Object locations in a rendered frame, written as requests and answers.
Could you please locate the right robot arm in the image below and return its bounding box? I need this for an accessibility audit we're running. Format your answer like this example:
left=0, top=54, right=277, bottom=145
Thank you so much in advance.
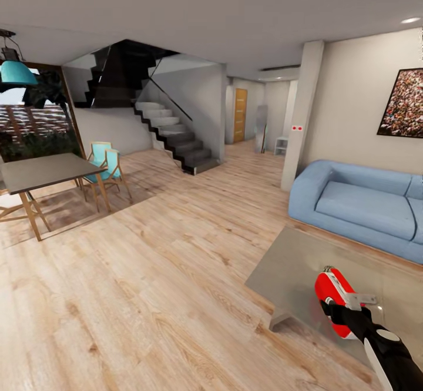
left=320, top=292, right=423, bottom=391

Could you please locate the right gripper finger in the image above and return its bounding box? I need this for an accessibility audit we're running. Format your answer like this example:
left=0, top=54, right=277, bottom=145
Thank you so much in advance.
left=320, top=299, right=331, bottom=317

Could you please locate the radio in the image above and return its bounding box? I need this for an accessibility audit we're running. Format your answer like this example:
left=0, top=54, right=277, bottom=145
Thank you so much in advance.
left=315, top=268, right=359, bottom=340

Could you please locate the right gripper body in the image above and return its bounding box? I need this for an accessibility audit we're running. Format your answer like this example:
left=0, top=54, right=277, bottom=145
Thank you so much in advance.
left=330, top=304, right=372, bottom=333

